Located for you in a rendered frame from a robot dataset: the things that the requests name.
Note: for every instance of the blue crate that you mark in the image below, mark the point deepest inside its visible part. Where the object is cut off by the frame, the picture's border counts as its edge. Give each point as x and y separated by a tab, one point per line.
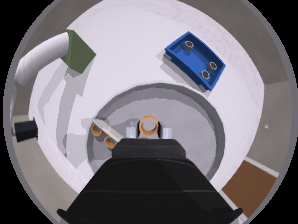
198	57

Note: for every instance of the bronze bushing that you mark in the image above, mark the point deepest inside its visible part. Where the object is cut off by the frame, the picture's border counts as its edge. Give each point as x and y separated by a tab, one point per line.
108	142
145	132
94	130

